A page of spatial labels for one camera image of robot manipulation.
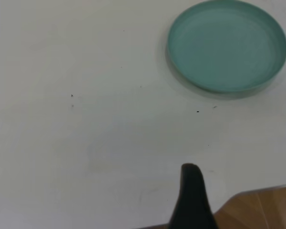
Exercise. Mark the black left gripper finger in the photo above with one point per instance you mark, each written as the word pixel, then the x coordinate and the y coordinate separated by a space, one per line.
pixel 193 202

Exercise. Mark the green round plate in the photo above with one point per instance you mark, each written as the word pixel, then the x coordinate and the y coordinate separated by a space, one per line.
pixel 226 47

